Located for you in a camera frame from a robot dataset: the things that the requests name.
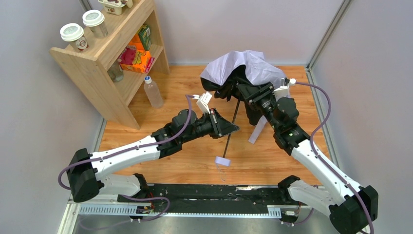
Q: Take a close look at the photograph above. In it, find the glass jar on shelf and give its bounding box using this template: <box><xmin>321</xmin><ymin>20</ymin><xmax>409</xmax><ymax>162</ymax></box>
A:
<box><xmin>107</xmin><ymin>58</ymin><xmax>124</xmax><ymax>82</ymax></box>

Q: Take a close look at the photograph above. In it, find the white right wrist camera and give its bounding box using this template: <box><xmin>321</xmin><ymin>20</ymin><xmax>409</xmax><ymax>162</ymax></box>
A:
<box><xmin>273</xmin><ymin>78</ymin><xmax>297</xmax><ymax>100</ymax></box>

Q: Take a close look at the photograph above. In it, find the orange snack box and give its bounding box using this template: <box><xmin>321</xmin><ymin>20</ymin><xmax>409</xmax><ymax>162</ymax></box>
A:
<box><xmin>117</xmin><ymin>48</ymin><xmax>154</xmax><ymax>74</ymax></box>

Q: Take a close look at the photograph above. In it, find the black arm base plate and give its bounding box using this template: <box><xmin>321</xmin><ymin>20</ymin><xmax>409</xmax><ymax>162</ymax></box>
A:
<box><xmin>135</xmin><ymin>184</ymin><xmax>303</xmax><ymax>214</ymax></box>

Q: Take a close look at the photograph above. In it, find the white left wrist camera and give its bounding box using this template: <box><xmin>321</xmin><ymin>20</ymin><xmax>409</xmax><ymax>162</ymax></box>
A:
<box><xmin>192</xmin><ymin>92</ymin><xmax>212</xmax><ymax>114</ymax></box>

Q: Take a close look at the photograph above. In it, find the lavender folding umbrella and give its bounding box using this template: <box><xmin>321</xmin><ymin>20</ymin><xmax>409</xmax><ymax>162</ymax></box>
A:
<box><xmin>199</xmin><ymin>49</ymin><xmax>291</xmax><ymax>183</ymax></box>

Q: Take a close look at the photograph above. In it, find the front white-lidded paper cup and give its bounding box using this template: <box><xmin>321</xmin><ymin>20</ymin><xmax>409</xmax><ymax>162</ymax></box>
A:
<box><xmin>60</xmin><ymin>23</ymin><xmax>89</xmax><ymax>52</ymax></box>

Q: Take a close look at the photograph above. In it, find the green drink carton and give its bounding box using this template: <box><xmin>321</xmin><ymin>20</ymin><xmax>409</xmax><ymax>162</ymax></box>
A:
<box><xmin>131</xmin><ymin>24</ymin><xmax>151</xmax><ymax>51</ymax></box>

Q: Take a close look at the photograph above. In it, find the white-lidded paper cup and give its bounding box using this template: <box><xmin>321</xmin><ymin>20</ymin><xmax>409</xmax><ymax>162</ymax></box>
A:
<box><xmin>60</xmin><ymin>23</ymin><xmax>89</xmax><ymax>52</ymax></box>
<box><xmin>82</xmin><ymin>10</ymin><xmax>108</xmax><ymax>39</ymax></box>

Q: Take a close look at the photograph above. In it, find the clear plastic water bottle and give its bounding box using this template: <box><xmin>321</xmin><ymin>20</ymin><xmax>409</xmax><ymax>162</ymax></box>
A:
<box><xmin>144</xmin><ymin>76</ymin><xmax>164</xmax><ymax>109</ymax></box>

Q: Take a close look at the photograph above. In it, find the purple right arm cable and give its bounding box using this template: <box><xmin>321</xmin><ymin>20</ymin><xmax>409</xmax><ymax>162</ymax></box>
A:
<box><xmin>281</xmin><ymin>80</ymin><xmax>375</xmax><ymax>234</ymax></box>

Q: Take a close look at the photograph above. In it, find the yogurt cup pack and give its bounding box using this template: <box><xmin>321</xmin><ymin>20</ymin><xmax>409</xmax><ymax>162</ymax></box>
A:
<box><xmin>98</xmin><ymin>0</ymin><xmax>134</xmax><ymax>15</ymax></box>

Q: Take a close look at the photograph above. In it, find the rear white-lidded paper cup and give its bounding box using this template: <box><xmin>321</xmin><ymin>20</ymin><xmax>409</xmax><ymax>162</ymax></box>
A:
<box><xmin>82</xmin><ymin>10</ymin><xmax>108</xmax><ymax>39</ymax></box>

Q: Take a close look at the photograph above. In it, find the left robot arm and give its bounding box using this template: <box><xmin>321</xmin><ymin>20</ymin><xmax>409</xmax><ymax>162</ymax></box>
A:
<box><xmin>65</xmin><ymin>108</ymin><xmax>239</xmax><ymax>203</ymax></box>

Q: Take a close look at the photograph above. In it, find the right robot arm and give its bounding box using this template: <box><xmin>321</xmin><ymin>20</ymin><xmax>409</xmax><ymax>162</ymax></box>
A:
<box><xmin>237</xmin><ymin>83</ymin><xmax>378</xmax><ymax>234</ymax></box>

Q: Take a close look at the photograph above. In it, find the wooden shelf unit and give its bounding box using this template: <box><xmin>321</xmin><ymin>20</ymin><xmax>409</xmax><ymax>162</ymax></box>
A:
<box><xmin>49</xmin><ymin>0</ymin><xmax>170</xmax><ymax>129</ymax></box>

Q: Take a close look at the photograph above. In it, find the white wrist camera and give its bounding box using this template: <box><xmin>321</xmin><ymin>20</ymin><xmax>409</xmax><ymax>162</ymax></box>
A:
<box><xmin>192</xmin><ymin>92</ymin><xmax>212</xmax><ymax>114</ymax></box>
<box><xmin>273</xmin><ymin>78</ymin><xmax>297</xmax><ymax>100</ymax></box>

